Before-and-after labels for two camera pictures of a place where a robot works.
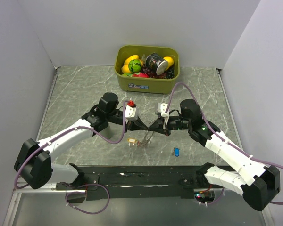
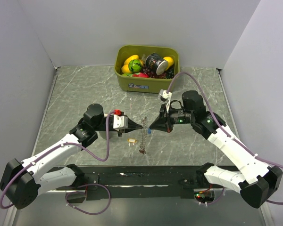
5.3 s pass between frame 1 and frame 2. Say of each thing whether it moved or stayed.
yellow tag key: stayed
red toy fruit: stayed
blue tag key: moved
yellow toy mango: stayed
